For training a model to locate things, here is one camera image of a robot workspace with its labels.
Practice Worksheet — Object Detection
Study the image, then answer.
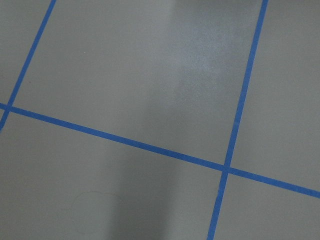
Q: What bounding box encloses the brown paper table mat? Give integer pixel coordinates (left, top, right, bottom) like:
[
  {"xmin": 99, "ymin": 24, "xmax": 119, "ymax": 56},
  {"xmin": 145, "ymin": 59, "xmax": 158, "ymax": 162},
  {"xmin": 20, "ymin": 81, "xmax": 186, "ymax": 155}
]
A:
[{"xmin": 0, "ymin": 0, "xmax": 320, "ymax": 240}]

